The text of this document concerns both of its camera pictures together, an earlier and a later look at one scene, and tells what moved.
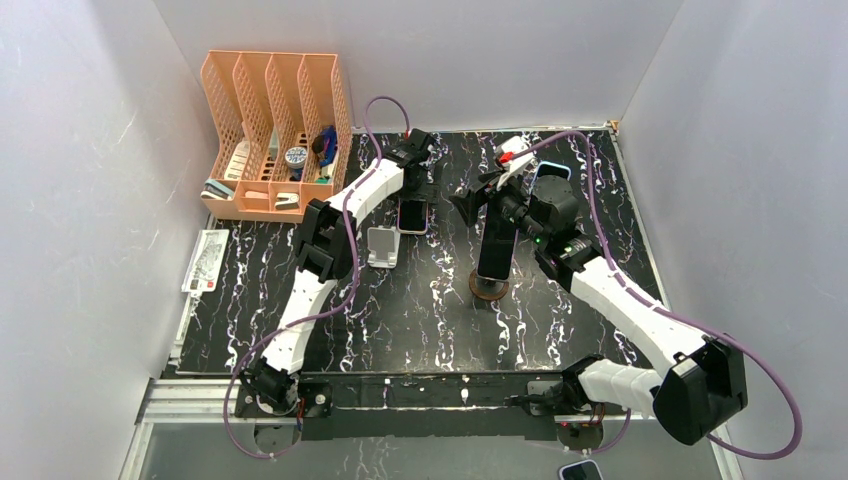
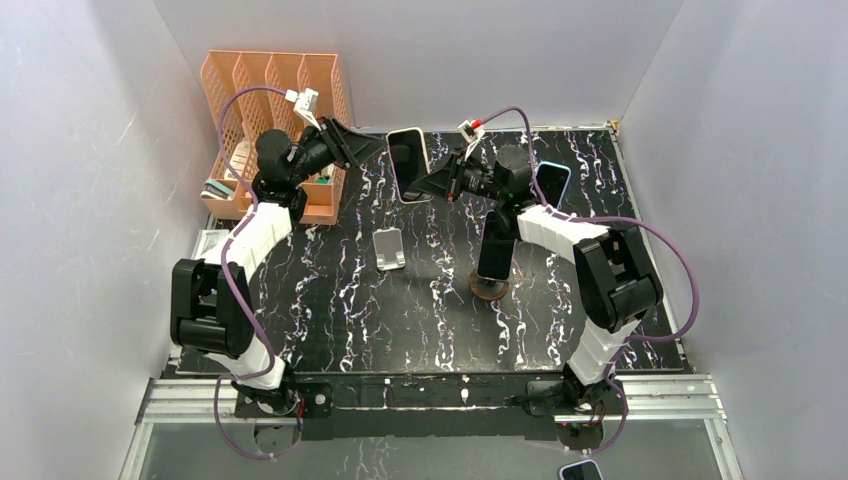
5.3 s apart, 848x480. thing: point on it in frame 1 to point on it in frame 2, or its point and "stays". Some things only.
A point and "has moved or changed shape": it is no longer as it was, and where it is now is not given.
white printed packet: (205, 269) stays
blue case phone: (546, 168) stays
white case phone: (412, 217) has moved or changed shape
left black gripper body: (421, 191) to (337, 144)
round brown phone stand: (487, 289) stays
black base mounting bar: (398, 406) stays
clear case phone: (497, 241) stays
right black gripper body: (485, 194) to (459, 174)
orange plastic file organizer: (284, 131) stays
